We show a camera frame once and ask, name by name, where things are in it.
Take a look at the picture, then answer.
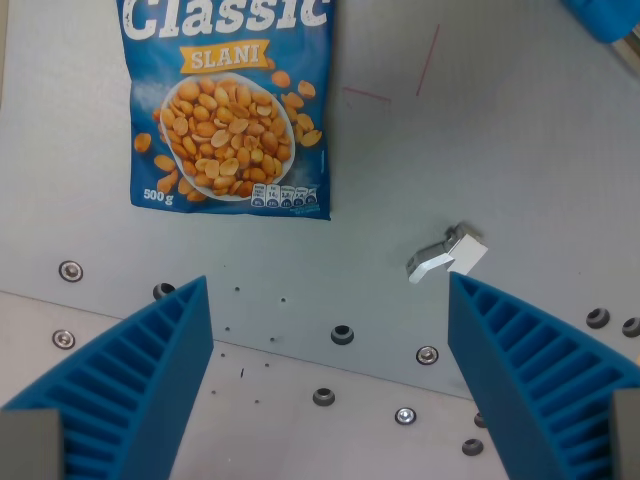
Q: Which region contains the small metal bracket part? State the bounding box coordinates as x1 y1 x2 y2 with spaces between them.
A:
405 222 489 286

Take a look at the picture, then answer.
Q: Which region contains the blue salted peanuts bag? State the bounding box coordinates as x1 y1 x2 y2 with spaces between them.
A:
115 0 335 222

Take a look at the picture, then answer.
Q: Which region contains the blue plastic object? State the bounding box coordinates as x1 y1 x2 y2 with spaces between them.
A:
558 0 640 44

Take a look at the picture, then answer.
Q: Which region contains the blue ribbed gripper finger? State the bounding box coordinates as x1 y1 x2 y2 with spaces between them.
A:
0 275 215 480
447 272 640 480

